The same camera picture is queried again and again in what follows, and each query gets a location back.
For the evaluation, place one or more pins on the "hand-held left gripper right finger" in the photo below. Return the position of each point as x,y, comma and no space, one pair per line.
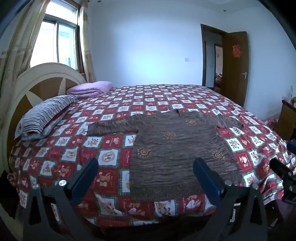
206,179

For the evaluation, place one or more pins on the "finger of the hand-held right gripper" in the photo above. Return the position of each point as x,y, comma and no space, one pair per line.
281,168

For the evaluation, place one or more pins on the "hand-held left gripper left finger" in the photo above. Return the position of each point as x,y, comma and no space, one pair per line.
86,178

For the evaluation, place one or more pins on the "brown knitted sweater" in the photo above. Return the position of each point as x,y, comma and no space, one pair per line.
175,153

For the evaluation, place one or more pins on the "red checkered printed bedspread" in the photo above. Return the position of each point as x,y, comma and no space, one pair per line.
108,141

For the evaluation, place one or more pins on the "wooden cabinet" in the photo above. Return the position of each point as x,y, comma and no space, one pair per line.
288,120

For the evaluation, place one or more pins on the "striped pillow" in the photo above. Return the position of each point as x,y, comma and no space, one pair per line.
44,113

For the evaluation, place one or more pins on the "folded pink blanket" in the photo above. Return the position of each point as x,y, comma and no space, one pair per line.
90,88

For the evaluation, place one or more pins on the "brown wooden door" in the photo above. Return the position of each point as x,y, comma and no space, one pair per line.
234,74

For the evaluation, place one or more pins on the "cream and wood headboard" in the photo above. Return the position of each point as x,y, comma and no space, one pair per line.
44,81

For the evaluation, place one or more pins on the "red paper door decoration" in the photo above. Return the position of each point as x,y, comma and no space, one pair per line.
236,51

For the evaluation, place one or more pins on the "window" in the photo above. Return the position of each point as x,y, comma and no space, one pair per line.
55,39

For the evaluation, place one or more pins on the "dark wooden door frame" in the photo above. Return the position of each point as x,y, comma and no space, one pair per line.
203,55

